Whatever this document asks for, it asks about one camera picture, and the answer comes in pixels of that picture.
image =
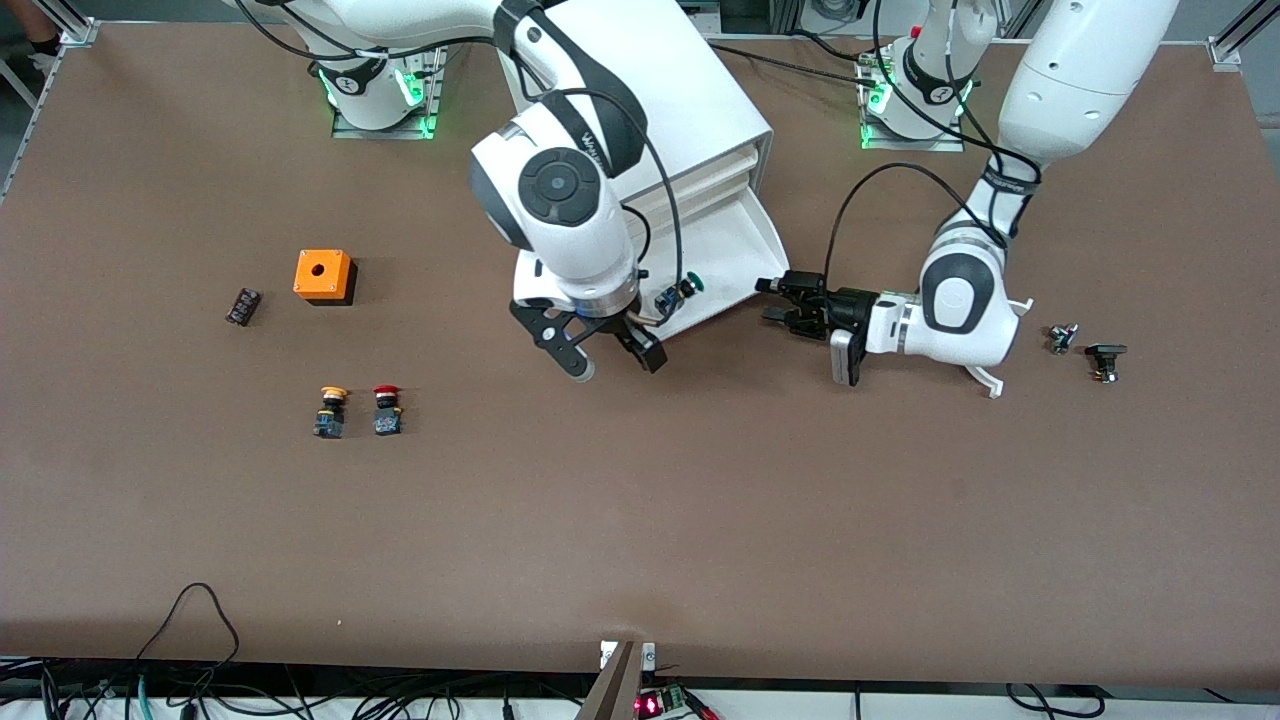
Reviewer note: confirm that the white curved plastic arc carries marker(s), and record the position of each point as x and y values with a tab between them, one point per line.
985	380

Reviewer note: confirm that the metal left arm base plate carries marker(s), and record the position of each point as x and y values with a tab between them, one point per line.
915	146

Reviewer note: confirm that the red push button switch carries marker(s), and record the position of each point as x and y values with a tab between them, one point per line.
388	412

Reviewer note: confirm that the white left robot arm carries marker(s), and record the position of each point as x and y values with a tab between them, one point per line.
1070	80

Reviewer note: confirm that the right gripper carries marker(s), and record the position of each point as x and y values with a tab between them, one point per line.
608	327

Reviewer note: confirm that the orange box with black base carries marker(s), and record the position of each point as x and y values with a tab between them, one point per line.
322	272

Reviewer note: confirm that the brown camera mount post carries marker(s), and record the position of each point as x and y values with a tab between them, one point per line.
612	690

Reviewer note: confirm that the small metal switch part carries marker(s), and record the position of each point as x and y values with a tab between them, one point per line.
1062	338

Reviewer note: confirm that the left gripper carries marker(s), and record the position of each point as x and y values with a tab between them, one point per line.
851	309

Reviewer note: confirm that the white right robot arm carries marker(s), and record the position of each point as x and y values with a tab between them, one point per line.
590	240

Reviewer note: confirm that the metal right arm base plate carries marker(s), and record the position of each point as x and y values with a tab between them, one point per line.
385	133

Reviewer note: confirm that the white cabinet drawer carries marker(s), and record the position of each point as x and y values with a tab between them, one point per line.
700	181
712	196
730	250

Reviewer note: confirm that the small dark cylindrical capacitor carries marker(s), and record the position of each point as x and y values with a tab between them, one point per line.
243	307

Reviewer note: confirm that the yellow push button switch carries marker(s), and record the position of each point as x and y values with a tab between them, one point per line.
331	412

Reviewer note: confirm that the aluminium frame corner profile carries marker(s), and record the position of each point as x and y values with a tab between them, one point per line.
80	30
1230	40

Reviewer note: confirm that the green push button switch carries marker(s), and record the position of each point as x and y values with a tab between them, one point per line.
668	298

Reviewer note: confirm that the black knob switch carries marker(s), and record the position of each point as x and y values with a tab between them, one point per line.
1105	352

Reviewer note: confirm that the circuit board with red light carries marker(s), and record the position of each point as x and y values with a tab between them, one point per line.
660	703

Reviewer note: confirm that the white drawer cabinet housing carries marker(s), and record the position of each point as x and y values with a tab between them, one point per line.
700	90

